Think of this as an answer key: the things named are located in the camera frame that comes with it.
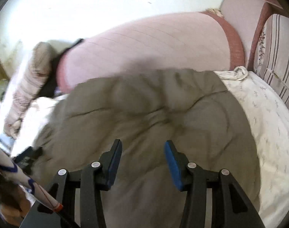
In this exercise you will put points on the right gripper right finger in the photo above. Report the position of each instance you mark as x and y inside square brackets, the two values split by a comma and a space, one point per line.
[231, 207]

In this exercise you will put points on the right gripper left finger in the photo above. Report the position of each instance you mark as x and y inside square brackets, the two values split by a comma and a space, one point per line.
[80, 194]

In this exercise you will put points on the white leaf-print bed sheet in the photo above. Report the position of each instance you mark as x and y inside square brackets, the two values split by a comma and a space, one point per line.
[268, 118]

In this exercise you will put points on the small striped floral pillow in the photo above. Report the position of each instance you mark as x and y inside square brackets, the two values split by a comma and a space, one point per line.
[35, 76]

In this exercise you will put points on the pink red-edged square cushion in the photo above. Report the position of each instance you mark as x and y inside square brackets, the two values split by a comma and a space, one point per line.
[248, 18]

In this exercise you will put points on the olive quilted hooded jacket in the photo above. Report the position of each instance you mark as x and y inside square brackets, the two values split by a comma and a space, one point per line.
[193, 109]

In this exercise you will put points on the large striped floral cushion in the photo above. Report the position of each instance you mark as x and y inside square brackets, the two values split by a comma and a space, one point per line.
[271, 62]

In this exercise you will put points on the black garment behind pillows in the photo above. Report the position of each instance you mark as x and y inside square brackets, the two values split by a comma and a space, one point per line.
[49, 88]

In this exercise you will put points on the pink bolster with red ends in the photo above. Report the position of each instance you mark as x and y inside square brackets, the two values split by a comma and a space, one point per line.
[197, 40]

